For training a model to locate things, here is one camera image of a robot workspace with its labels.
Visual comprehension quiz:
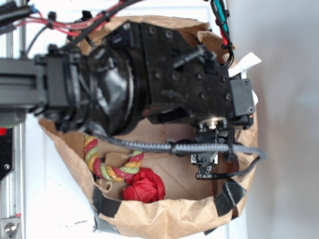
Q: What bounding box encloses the brown paper bag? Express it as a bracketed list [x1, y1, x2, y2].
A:
[39, 15, 255, 239]

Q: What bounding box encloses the red crumpled cloth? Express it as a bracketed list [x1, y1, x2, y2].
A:
[122, 168, 166, 203]

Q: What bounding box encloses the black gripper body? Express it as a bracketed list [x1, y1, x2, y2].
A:
[109, 21, 255, 129]

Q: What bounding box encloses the aluminium frame rail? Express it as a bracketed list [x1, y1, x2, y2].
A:
[0, 24, 26, 239]

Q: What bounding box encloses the grey braided cable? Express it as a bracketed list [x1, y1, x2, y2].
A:
[94, 129, 268, 180]

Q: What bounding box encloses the red and black wire bundle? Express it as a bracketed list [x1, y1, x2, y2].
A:
[0, 0, 140, 48]

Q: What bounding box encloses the multicolour twisted rope toy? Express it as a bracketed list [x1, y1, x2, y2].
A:
[83, 134, 145, 181]

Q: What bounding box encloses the white paper label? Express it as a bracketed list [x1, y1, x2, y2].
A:
[228, 52, 262, 108]

